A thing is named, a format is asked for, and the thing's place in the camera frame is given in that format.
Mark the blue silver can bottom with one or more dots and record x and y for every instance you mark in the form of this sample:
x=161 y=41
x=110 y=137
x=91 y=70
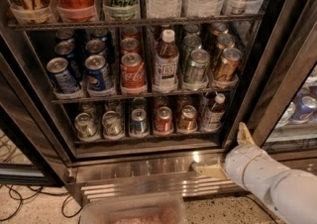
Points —
x=139 y=122

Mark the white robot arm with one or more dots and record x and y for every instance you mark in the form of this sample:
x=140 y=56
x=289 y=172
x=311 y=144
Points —
x=300 y=207

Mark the gold can middle front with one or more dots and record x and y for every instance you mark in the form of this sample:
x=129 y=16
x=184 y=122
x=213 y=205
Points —
x=227 y=65

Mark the blue pepsi can front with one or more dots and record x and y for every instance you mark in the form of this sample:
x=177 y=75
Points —
x=99 y=74

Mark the blue can behind glass door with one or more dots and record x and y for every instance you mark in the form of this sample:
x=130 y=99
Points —
x=305 y=106

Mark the red can bottom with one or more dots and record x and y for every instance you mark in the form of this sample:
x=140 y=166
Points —
x=163 y=121

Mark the blue can front left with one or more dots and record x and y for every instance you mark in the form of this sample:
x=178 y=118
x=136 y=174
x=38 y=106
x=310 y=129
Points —
x=65 y=86

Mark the green can middle front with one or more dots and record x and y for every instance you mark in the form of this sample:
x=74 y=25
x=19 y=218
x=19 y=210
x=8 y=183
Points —
x=195 y=73

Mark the red coca-cola can middle front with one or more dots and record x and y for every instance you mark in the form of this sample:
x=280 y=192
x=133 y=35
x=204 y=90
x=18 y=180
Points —
x=133 y=73

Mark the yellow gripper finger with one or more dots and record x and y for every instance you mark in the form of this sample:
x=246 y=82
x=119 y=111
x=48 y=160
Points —
x=213 y=171
x=244 y=136

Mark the fridge glass door right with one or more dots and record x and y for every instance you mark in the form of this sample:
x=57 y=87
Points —
x=278 y=123

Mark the tea bottle middle shelf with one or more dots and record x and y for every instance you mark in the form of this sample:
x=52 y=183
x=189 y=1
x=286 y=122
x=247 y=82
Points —
x=166 y=62

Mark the silver can bottom left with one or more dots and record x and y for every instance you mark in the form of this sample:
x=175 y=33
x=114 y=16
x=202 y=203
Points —
x=87 y=129

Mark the orange can bottom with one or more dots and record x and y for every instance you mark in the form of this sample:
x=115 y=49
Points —
x=187 y=119

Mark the clear plastic bin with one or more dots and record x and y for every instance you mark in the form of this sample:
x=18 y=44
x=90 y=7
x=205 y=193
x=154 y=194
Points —
x=154 y=208

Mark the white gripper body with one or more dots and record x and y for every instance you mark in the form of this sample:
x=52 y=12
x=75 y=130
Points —
x=237 y=163

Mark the tea bottle white cap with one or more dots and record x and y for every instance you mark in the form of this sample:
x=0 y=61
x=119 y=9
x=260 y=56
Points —
x=213 y=112

